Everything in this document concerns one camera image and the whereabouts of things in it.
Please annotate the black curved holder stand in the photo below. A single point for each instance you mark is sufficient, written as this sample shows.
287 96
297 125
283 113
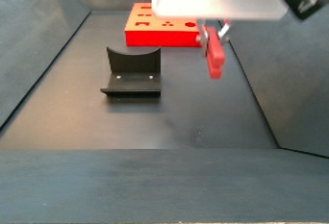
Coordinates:
135 73

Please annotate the red double-square block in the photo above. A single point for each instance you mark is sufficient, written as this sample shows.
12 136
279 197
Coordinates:
214 54

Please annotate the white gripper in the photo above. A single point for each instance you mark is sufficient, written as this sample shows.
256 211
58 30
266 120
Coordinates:
218 9

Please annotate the red shape-sorting board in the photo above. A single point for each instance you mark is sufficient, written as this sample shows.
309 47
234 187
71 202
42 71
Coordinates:
147 30

